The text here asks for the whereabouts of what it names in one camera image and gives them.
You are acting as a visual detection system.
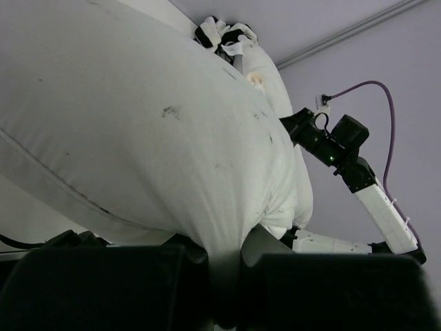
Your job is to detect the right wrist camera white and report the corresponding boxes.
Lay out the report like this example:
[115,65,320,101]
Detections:
[316,94,331,115]

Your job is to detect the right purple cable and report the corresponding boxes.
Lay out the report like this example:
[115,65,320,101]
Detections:
[329,81,421,244]

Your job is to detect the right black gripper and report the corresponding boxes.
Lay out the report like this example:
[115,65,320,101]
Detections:
[279,108,327,148]

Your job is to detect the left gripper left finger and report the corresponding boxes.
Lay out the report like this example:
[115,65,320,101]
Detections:
[1,237,214,330]

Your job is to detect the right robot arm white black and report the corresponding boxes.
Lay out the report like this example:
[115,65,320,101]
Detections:
[280,108,427,264]

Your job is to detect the grey cream ruffled pillowcase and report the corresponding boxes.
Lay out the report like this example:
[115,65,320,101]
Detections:
[246,72,265,93]

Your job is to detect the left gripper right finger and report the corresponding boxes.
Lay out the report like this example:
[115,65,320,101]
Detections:
[239,226,440,330]

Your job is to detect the right aluminium frame post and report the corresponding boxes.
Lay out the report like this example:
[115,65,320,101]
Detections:
[276,0,427,70]

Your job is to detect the bare white pillow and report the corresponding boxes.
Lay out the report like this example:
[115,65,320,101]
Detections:
[242,43,293,118]

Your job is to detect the black white striped cloth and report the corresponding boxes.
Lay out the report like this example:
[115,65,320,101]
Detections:
[194,16,258,65]

